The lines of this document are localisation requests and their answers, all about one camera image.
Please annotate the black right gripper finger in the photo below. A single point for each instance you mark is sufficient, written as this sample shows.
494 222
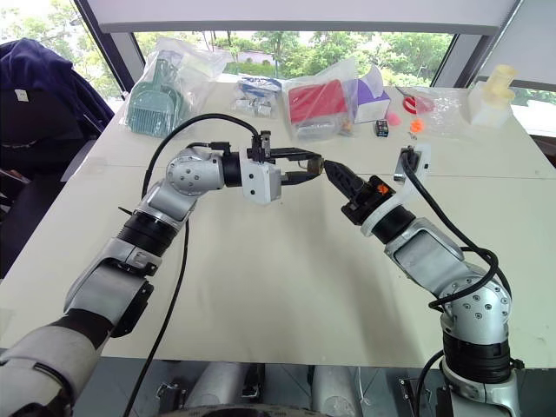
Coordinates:
342 187
349 177

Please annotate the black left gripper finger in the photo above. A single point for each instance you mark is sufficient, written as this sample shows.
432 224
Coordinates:
299 177
295 153

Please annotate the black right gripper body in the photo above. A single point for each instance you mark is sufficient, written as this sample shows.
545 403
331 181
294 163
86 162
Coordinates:
367 197

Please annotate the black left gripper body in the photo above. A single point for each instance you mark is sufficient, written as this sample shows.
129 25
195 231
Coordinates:
262 154

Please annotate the small dark object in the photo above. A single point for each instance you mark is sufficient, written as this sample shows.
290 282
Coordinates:
315 165

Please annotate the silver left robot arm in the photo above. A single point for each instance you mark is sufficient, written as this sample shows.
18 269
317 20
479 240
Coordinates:
191 174

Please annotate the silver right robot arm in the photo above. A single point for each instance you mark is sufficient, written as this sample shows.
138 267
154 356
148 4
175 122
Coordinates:
434 256

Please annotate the small brown object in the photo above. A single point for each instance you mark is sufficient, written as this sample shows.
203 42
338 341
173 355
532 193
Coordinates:
346 126

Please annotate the red case in plastic bag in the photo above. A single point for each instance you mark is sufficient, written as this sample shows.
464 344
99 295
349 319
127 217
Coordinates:
315 102

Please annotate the small black cube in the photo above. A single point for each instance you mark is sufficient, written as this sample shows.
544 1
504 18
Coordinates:
381 128

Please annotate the bag of small metal parts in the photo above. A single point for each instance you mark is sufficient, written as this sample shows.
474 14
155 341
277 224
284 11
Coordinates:
257 93

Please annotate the small pink object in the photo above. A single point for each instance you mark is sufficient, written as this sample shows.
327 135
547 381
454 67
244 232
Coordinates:
393 118

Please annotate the purple white tissue box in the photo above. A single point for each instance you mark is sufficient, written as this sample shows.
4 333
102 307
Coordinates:
371 100

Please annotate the small orange object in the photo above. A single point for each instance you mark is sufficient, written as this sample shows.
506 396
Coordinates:
417 126

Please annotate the green scoop in plastic bag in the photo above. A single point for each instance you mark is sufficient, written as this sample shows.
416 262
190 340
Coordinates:
152 106

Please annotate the clear plastic bag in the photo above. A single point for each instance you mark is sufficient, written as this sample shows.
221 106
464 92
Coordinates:
449 108

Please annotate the white window blind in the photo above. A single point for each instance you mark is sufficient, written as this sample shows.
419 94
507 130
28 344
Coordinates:
304 13

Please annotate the silver rounded robot leg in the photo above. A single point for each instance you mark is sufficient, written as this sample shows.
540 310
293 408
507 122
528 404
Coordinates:
336 391
221 384

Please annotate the black office chair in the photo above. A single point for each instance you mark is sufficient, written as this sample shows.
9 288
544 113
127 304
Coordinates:
39 156

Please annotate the dark blue jacket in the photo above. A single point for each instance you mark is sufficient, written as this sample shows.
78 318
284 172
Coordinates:
39 87

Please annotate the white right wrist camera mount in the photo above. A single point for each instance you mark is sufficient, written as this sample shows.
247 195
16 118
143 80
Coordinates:
391 204

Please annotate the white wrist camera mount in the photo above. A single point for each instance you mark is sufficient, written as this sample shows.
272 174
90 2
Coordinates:
260 182
391 204

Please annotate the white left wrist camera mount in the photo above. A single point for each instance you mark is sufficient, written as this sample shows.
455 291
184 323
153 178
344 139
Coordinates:
260 182

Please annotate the dark window frame post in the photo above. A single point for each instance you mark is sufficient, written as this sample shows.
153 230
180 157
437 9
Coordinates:
115 43
473 52

